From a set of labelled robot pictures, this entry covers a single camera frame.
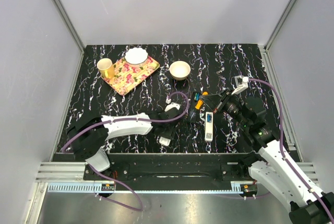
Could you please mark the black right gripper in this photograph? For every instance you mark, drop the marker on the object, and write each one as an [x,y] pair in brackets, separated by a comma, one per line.
[223,98]

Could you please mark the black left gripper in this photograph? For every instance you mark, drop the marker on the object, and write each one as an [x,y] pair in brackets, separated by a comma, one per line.
[169,134]

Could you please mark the white remote orange batteries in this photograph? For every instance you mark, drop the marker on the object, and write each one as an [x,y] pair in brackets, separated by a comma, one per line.
[164,141]

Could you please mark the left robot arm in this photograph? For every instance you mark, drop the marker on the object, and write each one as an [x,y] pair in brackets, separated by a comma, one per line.
[87,136]

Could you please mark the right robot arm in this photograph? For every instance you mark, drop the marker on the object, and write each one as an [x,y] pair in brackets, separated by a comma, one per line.
[272,165]

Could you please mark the green blue batteries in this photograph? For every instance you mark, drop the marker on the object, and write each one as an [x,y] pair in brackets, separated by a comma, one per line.
[196,96]

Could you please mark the black remote control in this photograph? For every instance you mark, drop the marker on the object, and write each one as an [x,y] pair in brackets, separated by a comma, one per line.
[193,113]

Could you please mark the white remote blue batteries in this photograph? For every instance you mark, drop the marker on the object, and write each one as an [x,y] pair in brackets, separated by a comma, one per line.
[209,128]

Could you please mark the beige round bowl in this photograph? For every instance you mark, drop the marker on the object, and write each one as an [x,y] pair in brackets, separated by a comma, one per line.
[179,70]

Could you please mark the floral rectangular tray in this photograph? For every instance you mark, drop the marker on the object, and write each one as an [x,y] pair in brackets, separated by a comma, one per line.
[127,78]

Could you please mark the white scalloped bowl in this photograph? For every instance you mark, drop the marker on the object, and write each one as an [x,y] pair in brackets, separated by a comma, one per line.
[136,57]

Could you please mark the yellow mug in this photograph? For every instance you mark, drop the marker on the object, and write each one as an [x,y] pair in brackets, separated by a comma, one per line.
[106,68]

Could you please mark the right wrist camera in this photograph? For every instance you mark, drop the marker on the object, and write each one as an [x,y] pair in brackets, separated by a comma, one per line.
[241,84]

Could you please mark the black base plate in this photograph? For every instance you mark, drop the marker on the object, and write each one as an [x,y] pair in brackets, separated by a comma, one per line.
[180,172]

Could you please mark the left aluminium frame post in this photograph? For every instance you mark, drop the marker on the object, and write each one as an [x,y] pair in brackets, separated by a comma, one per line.
[69,25]

